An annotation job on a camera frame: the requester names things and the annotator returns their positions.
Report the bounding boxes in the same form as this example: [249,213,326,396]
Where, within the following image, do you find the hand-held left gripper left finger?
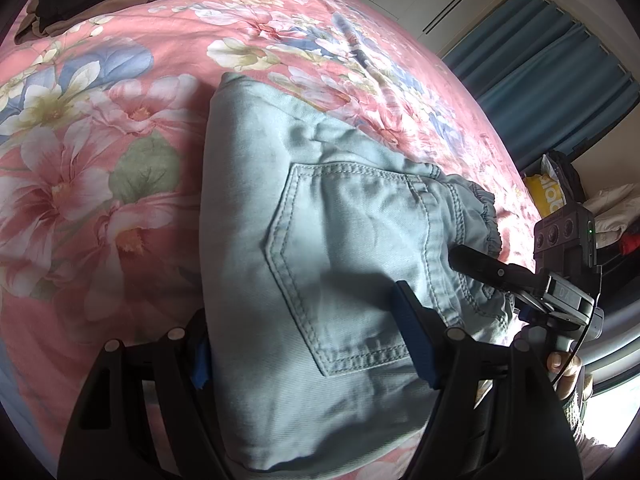
[56,309,231,480]

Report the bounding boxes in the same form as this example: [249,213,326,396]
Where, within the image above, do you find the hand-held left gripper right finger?
[392,280,583,480]

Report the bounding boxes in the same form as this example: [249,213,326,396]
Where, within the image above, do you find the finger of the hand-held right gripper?
[448,245,547,306]

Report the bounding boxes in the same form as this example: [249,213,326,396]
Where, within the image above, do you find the light blue jeans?
[201,72,516,478]

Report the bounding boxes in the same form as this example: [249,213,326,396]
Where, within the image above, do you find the person's right forearm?
[561,370,618,480]

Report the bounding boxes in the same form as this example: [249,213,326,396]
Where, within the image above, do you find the person's right hand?
[546,351,584,402]

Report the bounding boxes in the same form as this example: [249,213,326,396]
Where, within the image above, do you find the yellow bag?
[522,172,568,221]

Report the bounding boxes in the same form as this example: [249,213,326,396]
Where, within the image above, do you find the white cloth pile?
[582,185,640,246]

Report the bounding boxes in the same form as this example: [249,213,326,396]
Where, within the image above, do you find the black bag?
[542,150,586,206]

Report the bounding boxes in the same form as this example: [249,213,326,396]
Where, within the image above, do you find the blue curtain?
[442,0,636,173]

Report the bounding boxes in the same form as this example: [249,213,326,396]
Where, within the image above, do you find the pink floral bedspread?
[0,0,546,480]

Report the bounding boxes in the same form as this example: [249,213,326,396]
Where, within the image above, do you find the brown folded garment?
[14,0,173,46]

